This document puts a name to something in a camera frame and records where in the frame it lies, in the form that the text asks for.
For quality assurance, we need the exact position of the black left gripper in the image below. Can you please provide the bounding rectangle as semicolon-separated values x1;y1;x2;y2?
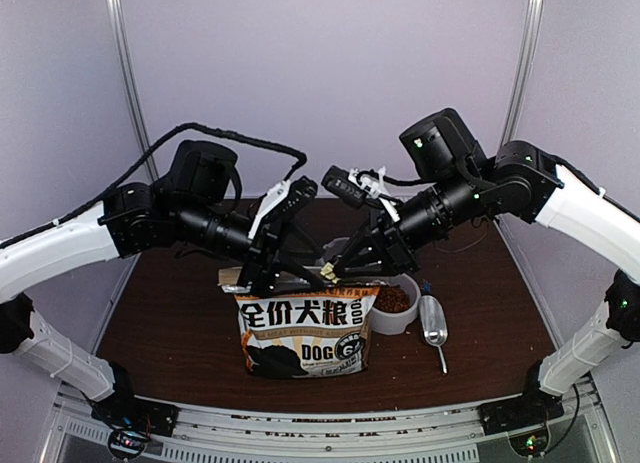
174;195;326;298

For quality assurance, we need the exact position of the gold binder clip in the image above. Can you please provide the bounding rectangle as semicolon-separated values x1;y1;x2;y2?
320;263;341;284

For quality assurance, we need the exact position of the dog food bag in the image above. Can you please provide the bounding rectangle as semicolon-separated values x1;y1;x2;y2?
219;267;388;379

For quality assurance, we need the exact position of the metal scoop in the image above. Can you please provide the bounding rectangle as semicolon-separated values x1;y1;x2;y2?
418;295;448;375

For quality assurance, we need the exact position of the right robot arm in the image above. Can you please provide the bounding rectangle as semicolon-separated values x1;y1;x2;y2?
322;108;639;425

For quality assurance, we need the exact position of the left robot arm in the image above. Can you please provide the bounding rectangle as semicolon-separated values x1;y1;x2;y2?
1;140;324;427

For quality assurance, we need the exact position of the grey double pet bowl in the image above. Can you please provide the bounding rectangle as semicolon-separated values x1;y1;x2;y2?
322;236;422;337

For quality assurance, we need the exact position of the brown dog kibble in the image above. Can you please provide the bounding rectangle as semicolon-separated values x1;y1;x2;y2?
374;285;411;314

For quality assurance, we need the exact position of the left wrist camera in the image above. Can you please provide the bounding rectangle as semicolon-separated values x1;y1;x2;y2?
248;176;318;240

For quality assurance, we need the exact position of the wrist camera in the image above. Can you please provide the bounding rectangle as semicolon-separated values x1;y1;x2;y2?
322;166;402;222
248;176;318;240

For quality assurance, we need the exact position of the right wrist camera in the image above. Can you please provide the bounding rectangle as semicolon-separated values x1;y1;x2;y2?
322;166;402;222

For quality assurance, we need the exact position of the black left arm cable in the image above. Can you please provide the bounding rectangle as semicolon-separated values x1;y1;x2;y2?
0;122;307;254

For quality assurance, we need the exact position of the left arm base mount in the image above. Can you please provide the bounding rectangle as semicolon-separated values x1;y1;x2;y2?
90;400;179;461

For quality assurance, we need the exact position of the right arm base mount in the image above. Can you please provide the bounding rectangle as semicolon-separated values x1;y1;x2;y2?
478;396;564;459

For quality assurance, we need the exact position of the right aluminium frame post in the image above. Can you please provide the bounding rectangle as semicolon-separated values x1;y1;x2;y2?
500;0;544;146

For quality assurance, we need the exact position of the aluminium frame post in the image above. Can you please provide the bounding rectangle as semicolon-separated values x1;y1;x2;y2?
106;0;151;153
500;0;544;146

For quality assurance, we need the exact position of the front aluminium rail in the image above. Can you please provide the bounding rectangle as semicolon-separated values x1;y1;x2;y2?
49;382;616;463

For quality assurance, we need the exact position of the left aluminium frame post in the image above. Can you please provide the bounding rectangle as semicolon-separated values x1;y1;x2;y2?
106;0;151;153

